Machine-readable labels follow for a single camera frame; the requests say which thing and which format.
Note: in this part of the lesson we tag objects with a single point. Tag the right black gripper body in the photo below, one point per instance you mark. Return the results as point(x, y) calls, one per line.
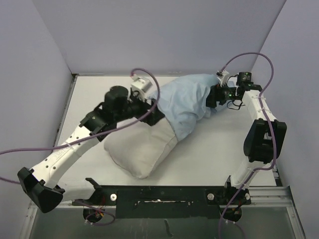
point(217, 90)

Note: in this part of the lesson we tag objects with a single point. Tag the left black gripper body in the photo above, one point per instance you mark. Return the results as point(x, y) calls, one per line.
point(143, 110)

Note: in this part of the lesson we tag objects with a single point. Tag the light blue pillowcase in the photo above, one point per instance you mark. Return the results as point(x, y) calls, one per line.
point(183, 103)

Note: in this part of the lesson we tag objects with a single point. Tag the white pillow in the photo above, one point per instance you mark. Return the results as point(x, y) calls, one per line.
point(141, 148)

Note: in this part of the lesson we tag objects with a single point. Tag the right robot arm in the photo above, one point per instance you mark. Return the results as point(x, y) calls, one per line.
point(264, 140)

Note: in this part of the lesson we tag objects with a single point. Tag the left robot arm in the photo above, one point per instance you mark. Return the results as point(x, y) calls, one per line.
point(40, 183)

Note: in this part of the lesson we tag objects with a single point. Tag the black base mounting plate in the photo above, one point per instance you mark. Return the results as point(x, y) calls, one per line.
point(169, 202)

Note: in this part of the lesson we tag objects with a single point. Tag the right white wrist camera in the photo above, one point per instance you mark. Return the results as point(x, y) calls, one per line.
point(223, 77)

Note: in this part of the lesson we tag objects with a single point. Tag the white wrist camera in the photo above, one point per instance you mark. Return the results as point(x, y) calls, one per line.
point(223, 77)
point(139, 87)

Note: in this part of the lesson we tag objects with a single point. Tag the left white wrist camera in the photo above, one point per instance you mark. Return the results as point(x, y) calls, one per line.
point(139, 87)

